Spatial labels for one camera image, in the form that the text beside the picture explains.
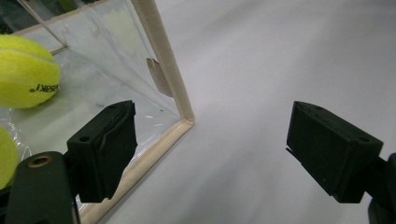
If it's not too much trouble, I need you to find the yellow tennis ball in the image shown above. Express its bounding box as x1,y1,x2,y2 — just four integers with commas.
0,125,20,190
0,34,62,109

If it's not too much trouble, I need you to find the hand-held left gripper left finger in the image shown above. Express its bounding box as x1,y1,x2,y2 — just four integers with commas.
65,100,139,204

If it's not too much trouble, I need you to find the clear plastic bag beige trim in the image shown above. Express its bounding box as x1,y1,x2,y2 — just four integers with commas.
0,0,196,224

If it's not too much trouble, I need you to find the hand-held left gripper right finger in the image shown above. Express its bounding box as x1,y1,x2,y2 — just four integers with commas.
285,100,385,205

